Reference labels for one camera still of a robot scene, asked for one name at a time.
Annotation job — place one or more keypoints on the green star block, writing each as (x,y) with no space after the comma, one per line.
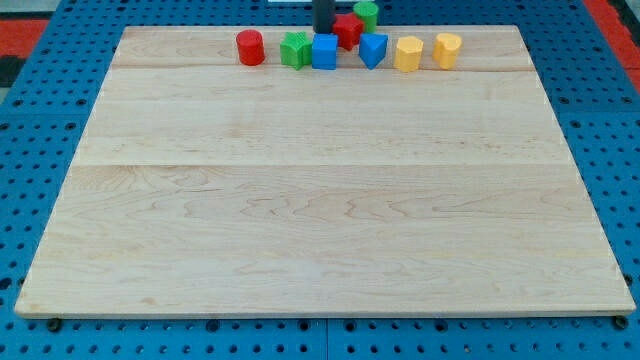
(296,50)

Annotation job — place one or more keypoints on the red star block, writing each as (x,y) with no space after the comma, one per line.
(348,28)

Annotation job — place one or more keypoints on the light wooden board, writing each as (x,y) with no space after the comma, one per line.
(204,188)

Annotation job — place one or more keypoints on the blue cube block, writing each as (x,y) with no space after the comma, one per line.
(324,51)

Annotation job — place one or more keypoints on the blue triangle block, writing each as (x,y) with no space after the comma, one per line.
(372,49)

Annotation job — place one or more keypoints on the red cylinder block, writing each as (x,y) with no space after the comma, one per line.
(250,46)

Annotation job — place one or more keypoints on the yellow hexagon block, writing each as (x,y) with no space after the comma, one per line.
(408,54)

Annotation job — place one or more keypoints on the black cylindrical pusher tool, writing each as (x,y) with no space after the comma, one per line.
(323,16)

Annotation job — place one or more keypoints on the green cylinder block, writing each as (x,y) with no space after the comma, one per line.
(367,12)

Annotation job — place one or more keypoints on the yellow heart block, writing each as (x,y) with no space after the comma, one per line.
(446,50)

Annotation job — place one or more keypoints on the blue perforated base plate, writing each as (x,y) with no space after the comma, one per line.
(48,105)

